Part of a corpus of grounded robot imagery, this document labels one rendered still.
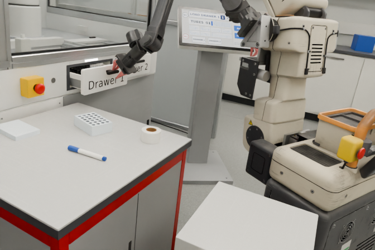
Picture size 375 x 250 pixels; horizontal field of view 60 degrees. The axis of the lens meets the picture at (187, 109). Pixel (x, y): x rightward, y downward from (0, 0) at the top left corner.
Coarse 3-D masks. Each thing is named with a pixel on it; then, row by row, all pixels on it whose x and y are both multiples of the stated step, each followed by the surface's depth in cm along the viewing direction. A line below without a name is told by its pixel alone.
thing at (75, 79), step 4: (72, 76) 140; (76, 76) 139; (80, 76) 138; (72, 80) 141; (76, 80) 139; (80, 80) 138; (72, 84) 141; (76, 84) 140; (80, 84) 139; (80, 88) 139
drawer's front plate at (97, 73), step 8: (112, 64) 150; (88, 72) 136; (96, 72) 140; (104, 72) 145; (88, 80) 137; (96, 80) 142; (120, 80) 156; (88, 88) 139; (96, 88) 143; (104, 88) 148
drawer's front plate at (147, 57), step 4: (144, 56) 183; (148, 56) 187; (148, 60) 188; (136, 64) 178; (140, 64) 182; (144, 64) 185; (148, 64) 189; (140, 68) 183; (144, 68) 186; (148, 68) 190; (136, 72) 180; (140, 72) 184; (144, 72) 187; (148, 72) 191; (128, 76) 175
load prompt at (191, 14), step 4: (192, 12) 223; (196, 12) 224; (200, 12) 225; (204, 12) 225; (192, 16) 222; (196, 16) 223; (200, 16) 223; (204, 16) 224; (208, 16) 225; (212, 16) 225; (216, 16) 226; (220, 16) 227; (224, 16) 228; (220, 20) 226; (224, 20) 226; (228, 20) 227
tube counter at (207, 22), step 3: (207, 21) 223; (210, 21) 224; (213, 21) 224; (216, 21) 225; (219, 21) 225; (207, 24) 222; (210, 24) 223; (213, 24) 223; (216, 24) 224; (219, 24) 224; (222, 24) 225; (225, 24) 225; (228, 24) 226; (228, 27) 225; (231, 27) 225
